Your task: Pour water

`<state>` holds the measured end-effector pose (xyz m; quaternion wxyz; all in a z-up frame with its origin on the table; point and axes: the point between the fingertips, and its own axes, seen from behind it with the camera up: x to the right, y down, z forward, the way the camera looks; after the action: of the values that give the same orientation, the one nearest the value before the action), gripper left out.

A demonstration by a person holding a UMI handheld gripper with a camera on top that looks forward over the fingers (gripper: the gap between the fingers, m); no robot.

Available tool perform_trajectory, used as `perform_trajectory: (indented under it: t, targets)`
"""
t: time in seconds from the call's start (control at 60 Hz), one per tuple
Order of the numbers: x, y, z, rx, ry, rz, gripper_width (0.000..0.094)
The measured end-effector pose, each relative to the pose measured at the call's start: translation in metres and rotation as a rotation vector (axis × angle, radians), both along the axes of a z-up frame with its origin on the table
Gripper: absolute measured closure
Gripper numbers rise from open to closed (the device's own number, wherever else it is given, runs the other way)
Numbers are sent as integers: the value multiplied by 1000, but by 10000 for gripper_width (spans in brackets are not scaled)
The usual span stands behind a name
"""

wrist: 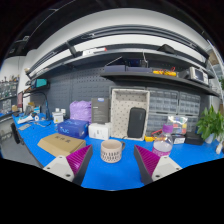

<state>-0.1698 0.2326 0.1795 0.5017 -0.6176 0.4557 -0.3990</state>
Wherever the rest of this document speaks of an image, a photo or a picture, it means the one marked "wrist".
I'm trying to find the yellow tool on shelf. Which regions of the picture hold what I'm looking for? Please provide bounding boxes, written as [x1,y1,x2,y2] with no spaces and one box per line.
[153,69,177,77]

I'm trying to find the black upper shelf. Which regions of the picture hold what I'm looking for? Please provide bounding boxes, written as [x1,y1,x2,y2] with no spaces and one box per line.
[26,48,208,79]

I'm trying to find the dark laptop on shelf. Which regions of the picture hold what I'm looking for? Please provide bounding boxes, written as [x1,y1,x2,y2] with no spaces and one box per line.
[104,59,152,73]

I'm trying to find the teal monitor on shelf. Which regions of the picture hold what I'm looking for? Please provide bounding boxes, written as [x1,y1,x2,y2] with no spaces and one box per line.
[31,79,47,89]

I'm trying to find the brown cardboard box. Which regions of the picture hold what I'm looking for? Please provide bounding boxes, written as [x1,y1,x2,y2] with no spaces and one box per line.
[38,133,86,157]

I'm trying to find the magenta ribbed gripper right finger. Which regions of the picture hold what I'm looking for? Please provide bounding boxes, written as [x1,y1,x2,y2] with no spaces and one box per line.
[134,145,181,185]

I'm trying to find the small white box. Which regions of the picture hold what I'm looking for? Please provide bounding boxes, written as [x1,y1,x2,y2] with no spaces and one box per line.
[52,112,64,124]

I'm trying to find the clear bottle purple cap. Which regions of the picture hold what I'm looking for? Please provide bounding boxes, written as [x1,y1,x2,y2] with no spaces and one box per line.
[152,123,173,157]

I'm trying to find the dark grey product box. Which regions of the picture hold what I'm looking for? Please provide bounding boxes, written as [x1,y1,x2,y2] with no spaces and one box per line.
[91,98,110,123]

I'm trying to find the black desk lamp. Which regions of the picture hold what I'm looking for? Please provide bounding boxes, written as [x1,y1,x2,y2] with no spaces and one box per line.
[23,91,51,121]

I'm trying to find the grey drawer organizer cabinet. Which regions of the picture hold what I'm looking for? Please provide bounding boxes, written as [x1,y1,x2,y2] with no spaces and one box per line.
[147,87,201,133]

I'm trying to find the black zip pouch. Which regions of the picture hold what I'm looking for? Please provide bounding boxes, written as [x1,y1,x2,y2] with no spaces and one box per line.
[127,107,146,138]

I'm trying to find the black lower shelf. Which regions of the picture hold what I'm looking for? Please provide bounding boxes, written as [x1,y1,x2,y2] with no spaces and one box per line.
[100,72,220,97]

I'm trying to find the clear bag colourful items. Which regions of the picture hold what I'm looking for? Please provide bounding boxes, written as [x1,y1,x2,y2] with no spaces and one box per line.
[168,116,188,135]

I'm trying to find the beige patterned ceramic mug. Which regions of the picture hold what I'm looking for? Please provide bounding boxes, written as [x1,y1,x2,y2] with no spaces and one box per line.
[100,139,125,163]

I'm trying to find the white product box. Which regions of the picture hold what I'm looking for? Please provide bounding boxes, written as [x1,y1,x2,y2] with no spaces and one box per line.
[88,123,110,140]

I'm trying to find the purple plastic bag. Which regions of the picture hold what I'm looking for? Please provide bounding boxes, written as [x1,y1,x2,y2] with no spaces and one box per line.
[70,101,91,122]

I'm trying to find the white oscilloscope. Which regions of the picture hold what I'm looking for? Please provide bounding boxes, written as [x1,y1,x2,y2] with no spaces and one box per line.
[189,67,208,85]

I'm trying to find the white dotted tray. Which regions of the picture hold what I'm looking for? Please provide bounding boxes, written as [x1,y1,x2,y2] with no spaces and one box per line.
[111,88,150,141]

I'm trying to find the black small box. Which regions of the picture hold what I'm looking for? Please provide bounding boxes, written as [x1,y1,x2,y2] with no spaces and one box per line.
[185,132,203,145]

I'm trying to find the green potted plant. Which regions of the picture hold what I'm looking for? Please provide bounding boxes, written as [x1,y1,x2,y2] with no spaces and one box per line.
[196,107,224,144]

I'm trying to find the black shelf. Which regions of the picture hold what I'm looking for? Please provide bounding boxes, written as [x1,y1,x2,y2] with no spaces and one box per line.
[100,72,220,97]
[26,48,208,79]

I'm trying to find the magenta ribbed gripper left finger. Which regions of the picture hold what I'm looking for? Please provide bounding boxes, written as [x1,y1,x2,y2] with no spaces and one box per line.
[44,145,93,185]

